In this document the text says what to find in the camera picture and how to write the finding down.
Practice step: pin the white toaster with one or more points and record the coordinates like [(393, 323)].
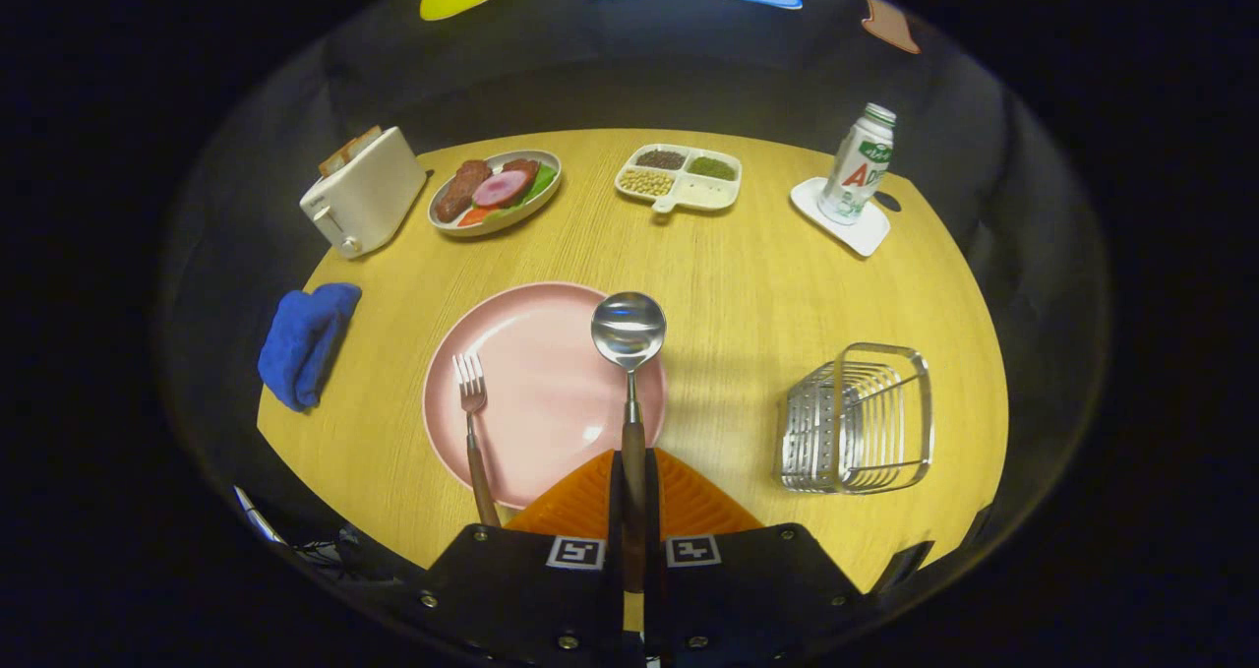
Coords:
[(369, 196)]

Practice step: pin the pink ham slice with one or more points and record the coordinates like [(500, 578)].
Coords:
[(502, 189)]

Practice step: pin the pile of yellow soybeans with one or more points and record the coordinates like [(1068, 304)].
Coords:
[(646, 182)]

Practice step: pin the orange vegetable slice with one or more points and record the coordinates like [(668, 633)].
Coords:
[(475, 216)]

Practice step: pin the small brown meat piece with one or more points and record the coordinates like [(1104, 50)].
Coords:
[(521, 166)]

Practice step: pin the long brown meat piece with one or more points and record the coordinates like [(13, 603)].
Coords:
[(460, 191)]

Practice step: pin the green lettuce leaf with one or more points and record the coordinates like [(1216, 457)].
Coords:
[(541, 184)]

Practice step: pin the pink plate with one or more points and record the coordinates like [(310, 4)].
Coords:
[(536, 393)]

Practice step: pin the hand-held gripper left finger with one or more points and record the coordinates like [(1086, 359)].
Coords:
[(614, 589)]

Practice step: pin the white drink bottle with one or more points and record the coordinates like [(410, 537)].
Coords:
[(854, 171)]

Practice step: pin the pile of brown beans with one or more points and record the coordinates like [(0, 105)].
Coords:
[(661, 159)]

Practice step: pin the blue cloth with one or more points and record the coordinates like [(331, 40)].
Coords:
[(305, 343)]

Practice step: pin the pile of green beans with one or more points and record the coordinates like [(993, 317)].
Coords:
[(711, 168)]

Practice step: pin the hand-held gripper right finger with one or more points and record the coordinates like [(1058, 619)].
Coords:
[(653, 589)]

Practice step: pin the toast slice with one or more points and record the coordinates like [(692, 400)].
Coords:
[(346, 151)]

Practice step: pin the white divided tray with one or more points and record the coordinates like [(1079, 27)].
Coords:
[(708, 194)]

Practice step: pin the white oval food dish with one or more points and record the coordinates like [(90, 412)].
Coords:
[(544, 159)]

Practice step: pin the white coaster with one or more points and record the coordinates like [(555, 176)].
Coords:
[(866, 237)]

